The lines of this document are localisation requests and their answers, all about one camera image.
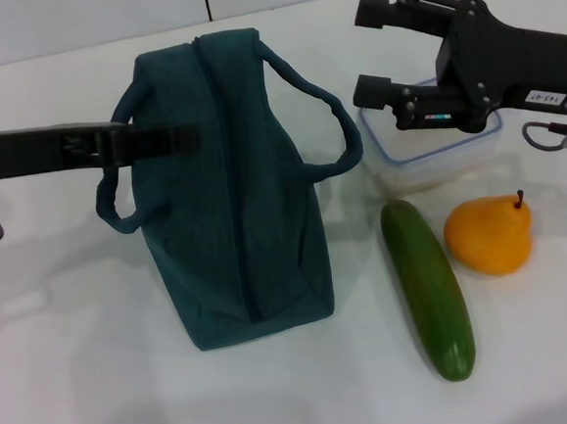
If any green cucumber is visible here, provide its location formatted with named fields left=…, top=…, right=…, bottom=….
left=378, top=195, right=479, bottom=387

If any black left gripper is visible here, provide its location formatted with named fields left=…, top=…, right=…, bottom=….
left=0, top=112, right=206, bottom=184

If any teal fabric tote bag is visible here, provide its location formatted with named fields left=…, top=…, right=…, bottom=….
left=81, top=18, right=377, bottom=359

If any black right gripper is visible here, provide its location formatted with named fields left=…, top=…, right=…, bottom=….
left=344, top=0, right=567, bottom=143

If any clear blue-rimmed plastic container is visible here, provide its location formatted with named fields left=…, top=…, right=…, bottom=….
left=354, top=71, right=508, bottom=200

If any orange pear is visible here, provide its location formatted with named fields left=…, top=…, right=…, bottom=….
left=441, top=188, right=537, bottom=281

